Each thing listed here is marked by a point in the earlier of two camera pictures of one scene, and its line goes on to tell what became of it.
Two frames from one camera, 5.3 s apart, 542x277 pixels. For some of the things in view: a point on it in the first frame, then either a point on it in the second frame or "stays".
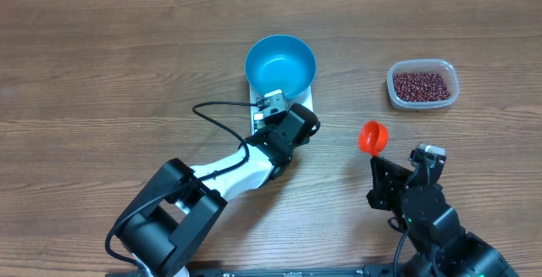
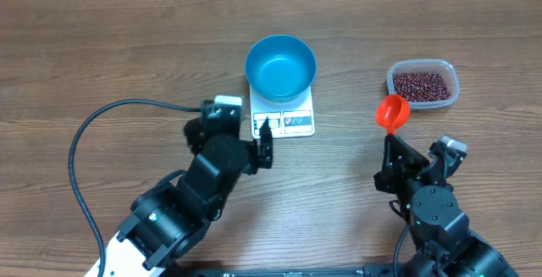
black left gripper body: [264, 132] to [251, 164]
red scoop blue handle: [373, 137] to [392, 113]
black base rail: [366, 270] stays
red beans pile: [420, 86] stays
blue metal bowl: [280, 63] stays
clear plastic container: [415, 84] stays
